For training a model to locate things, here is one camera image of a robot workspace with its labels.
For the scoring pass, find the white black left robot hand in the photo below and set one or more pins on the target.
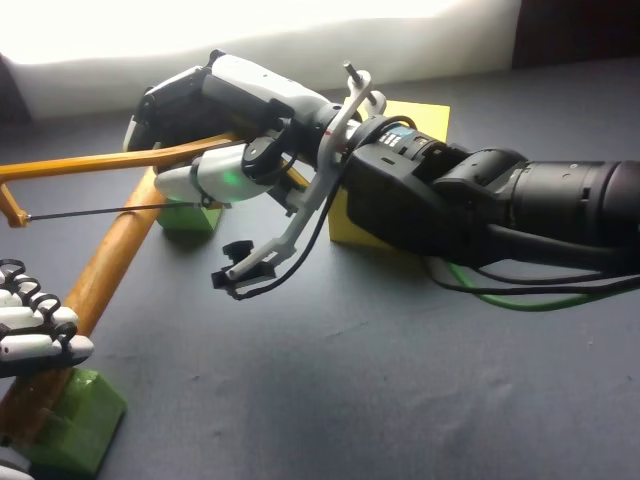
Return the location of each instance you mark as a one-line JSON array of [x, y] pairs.
[[25, 345]]

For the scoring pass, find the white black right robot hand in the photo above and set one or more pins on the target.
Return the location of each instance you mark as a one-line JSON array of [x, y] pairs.
[[250, 85]]

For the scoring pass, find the round wooden rod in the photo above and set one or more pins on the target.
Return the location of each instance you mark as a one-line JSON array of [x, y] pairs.
[[110, 250]]

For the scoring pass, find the orange toy hacksaw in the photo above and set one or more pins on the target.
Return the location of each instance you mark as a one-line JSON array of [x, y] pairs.
[[100, 160]]

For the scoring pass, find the green wedge block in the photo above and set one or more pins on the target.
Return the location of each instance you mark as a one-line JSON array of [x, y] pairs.
[[185, 217], [85, 425]]

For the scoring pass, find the white backdrop sheet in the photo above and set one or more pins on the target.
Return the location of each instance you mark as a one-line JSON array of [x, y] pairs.
[[100, 35]]

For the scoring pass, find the yellow wooden block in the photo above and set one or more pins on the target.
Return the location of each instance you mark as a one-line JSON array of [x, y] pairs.
[[425, 120]]

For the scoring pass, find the grey table cloth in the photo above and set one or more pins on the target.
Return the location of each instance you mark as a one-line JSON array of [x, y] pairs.
[[320, 390]]

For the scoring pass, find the dark background panel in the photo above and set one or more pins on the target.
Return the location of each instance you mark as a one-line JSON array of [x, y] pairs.
[[575, 25]]

